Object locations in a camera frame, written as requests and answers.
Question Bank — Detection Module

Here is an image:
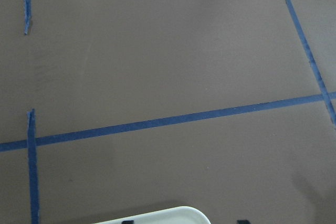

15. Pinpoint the white bear serving tray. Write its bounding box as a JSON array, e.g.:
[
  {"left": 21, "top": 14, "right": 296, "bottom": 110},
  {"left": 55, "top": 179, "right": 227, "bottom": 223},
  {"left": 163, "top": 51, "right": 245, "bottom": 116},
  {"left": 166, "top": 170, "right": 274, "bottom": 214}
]
[{"left": 100, "top": 206, "right": 211, "bottom": 224}]

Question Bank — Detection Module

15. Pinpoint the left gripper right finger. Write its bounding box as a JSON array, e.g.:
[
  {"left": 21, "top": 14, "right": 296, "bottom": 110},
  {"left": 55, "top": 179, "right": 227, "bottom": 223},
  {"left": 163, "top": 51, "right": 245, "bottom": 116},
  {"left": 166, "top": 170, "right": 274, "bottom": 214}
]
[{"left": 236, "top": 219, "right": 249, "bottom": 224}]

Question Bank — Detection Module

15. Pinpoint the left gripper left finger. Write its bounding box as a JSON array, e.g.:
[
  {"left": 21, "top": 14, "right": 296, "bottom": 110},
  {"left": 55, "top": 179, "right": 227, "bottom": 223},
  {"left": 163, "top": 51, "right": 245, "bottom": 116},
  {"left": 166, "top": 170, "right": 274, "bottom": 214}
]
[{"left": 123, "top": 220, "right": 134, "bottom": 224}]

